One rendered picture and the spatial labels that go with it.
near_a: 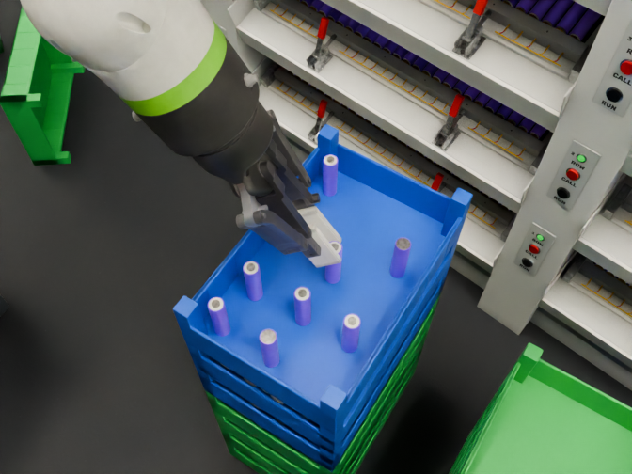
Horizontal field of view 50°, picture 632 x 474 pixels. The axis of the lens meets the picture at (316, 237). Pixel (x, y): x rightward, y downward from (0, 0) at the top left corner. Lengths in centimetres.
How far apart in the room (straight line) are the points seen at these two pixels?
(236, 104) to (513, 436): 59
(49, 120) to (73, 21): 125
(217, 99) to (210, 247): 91
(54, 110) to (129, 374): 70
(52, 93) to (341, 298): 113
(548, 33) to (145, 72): 61
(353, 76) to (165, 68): 73
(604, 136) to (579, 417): 36
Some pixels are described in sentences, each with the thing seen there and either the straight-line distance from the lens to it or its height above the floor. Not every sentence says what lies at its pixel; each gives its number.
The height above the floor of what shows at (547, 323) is 3.
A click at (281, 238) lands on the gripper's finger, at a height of 66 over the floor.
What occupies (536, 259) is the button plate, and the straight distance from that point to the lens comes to 116.
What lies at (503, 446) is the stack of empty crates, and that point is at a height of 32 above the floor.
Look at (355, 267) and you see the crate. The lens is 82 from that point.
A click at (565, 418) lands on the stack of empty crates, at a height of 32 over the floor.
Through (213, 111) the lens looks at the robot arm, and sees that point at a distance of 53.
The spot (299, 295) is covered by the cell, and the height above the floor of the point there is 55.
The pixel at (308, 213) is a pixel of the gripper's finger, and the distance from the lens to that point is 71.
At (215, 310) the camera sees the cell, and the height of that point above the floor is 55.
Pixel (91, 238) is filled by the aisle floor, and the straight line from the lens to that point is 149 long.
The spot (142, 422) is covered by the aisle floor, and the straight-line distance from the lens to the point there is 129.
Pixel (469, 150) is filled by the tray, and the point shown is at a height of 35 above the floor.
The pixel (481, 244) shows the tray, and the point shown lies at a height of 16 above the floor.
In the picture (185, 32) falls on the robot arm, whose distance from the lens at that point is 50.
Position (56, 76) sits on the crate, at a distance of 181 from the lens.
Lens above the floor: 120
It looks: 58 degrees down
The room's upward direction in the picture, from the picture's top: straight up
